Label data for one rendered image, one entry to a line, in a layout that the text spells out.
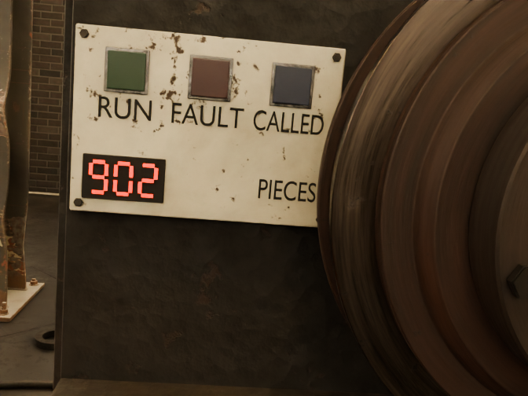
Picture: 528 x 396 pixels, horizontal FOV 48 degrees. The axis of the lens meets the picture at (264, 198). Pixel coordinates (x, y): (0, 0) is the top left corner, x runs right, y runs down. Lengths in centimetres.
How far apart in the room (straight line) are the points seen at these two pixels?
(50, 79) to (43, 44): 37
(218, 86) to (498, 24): 26
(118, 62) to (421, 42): 28
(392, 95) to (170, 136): 23
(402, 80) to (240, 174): 20
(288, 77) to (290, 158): 8
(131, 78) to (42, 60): 626
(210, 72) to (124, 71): 8
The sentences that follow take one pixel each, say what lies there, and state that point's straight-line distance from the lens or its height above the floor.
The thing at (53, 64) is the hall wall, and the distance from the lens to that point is 681.
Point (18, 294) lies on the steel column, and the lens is 357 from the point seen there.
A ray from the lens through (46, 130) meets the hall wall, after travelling 683.
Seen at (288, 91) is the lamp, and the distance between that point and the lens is 58.
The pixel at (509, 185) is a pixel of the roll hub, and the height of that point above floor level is 114.
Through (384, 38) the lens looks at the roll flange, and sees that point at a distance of 54.
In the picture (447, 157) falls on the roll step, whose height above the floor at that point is 115.
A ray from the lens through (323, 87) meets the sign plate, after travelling 59.
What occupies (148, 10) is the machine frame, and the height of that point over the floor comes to 126.
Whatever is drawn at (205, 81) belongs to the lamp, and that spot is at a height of 120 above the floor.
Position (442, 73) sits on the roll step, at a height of 121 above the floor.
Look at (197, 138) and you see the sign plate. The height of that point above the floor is 114.
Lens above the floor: 118
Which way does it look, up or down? 9 degrees down
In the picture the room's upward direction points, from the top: 5 degrees clockwise
